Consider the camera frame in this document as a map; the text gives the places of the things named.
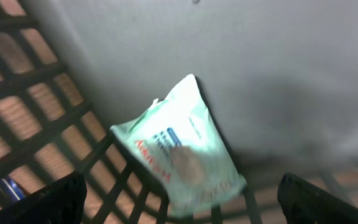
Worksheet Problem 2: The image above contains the grey plastic basket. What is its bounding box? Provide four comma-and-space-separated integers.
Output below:
0, 1, 358, 223

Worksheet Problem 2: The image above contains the green wet wipes pack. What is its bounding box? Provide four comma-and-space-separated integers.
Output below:
110, 74, 247, 217

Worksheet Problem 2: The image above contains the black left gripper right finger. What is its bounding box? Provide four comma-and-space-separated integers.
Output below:
277, 172, 358, 224

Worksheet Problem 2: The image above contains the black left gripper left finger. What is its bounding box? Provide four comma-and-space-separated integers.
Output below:
0, 171, 87, 224

